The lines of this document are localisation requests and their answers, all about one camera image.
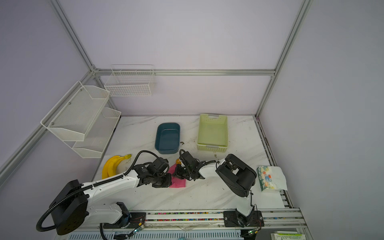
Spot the pink paper napkin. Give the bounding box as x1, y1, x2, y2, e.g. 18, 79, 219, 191
168, 164, 186, 189

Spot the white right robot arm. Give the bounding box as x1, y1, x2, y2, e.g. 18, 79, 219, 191
172, 149, 259, 228

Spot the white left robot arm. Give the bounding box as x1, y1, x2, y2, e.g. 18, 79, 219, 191
50, 158, 172, 236

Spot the dark teal plastic bin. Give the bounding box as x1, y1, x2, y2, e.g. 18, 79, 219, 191
155, 123, 181, 155

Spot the light green perforated basket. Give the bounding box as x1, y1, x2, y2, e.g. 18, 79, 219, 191
197, 114, 229, 153

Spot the yellow banana bunch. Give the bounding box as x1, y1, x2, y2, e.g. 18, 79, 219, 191
102, 155, 132, 180

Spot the white mesh lower shelf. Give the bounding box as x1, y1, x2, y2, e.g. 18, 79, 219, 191
72, 108, 121, 159

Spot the white mesh shelf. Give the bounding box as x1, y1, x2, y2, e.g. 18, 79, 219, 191
41, 82, 110, 142
72, 108, 121, 159

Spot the colourful tissue pack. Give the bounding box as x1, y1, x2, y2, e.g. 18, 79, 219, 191
257, 166, 288, 193

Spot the white mesh upper shelf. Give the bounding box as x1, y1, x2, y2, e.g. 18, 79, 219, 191
41, 82, 110, 142

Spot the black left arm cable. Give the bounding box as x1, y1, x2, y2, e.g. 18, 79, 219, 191
35, 149, 160, 240

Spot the white wire wall basket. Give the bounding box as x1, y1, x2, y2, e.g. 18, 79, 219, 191
104, 65, 156, 97

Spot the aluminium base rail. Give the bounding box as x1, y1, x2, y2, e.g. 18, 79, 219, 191
53, 208, 313, 240

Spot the aluminium frame post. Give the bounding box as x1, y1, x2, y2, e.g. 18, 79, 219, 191
255, 0, 313, 120

